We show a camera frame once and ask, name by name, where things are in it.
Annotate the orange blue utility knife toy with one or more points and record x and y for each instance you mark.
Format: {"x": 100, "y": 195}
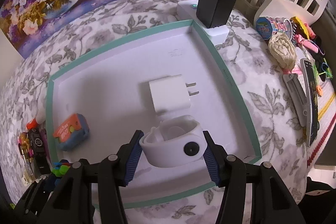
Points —
{"x": 73, "y": 131}

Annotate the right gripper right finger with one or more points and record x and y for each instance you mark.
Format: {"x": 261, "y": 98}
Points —
{"x": 272, "y": 202}

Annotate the brown pink puppy toy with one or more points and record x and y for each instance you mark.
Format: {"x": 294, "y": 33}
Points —
{"x": 24, "y": 145}

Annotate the silver hair clip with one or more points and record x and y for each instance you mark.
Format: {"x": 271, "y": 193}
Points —
{"x": 298, "y": 97}

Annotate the white wall charger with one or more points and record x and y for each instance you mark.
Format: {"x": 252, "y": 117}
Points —
{"x": 170, "y": 94}

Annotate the beige mesh roll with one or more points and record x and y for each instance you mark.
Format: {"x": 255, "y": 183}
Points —
{"x": 283, "y": 50}

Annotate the grey floral tablecloth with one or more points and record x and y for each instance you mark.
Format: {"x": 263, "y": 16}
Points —
{"x": 255, "y": 71}

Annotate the orange glue bottle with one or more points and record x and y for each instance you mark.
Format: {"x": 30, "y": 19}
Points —
{"x": 36, "y": 123}

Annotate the colourful block puzzle cube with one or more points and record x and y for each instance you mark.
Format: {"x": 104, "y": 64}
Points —
{"x": 60, "y": 169}

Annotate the teal shallow tray box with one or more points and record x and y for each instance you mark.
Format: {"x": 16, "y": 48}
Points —
{"x": 109, "y": 86}

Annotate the black power adapter plugged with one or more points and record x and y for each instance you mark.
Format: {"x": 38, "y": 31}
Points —
{"x": 214, "y": 13}

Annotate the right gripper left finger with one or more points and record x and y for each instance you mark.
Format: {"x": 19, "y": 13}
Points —
{"x": 71, "y": 201}

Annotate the purple lighter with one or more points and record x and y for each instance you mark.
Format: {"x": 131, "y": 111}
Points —
{"x": 43, "y": 135}

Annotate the black toy car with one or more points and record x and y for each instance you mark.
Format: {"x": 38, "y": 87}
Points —
{"x": 39, "y": 152}

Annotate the pile of colourful hair accessories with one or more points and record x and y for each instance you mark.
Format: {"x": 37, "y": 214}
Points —
{"x": 304, "y": 36}

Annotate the striped crochet mat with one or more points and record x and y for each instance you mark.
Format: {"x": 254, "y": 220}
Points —
{"x": 326, "y": 118}

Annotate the colourful washi tape roll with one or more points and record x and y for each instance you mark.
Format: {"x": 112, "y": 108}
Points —
{"x": 267, "y": 27}

